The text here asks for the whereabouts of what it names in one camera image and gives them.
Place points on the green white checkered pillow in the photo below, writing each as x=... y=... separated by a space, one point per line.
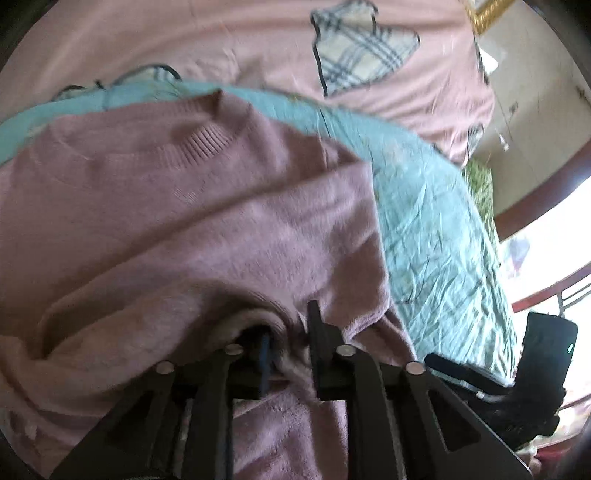
x=480 y=194

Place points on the dark red window frame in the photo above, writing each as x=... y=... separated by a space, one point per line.
x=545 y=203

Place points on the teal floral blanket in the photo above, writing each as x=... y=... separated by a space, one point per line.
x=438 y=230

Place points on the pink quilt with plaid hearts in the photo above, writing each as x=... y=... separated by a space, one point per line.
x=231 y=41

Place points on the mauve knit sweater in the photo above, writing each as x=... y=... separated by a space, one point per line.
x=184 y=207

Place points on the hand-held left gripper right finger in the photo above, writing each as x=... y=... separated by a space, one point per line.
x=323 y=350

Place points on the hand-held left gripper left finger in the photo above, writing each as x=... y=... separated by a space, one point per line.
x=264 y=364

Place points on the gold picture frame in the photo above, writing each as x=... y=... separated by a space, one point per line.
x=489 y=14

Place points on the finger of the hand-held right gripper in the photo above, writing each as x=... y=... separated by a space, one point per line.
x=457 y=376

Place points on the red metal railing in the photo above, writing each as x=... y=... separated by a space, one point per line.
x=540 y=297

